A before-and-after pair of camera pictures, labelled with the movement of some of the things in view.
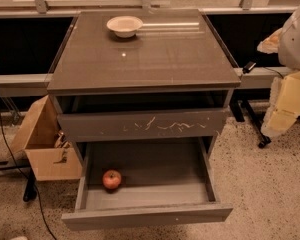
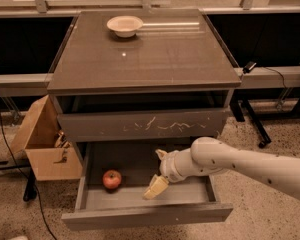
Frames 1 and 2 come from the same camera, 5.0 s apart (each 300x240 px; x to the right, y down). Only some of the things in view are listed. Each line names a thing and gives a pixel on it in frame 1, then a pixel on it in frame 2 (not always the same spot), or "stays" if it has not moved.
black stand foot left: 31,189 stays
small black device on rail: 248,67 stays
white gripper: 296,40 -> 167,166
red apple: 112,179 stays
